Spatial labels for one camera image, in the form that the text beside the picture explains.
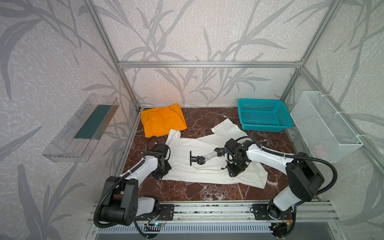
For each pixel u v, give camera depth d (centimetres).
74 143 63
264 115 116
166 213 72
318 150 74
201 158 93
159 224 71
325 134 65
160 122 105
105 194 39
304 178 44
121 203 41
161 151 72
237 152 65
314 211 75
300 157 47
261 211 74
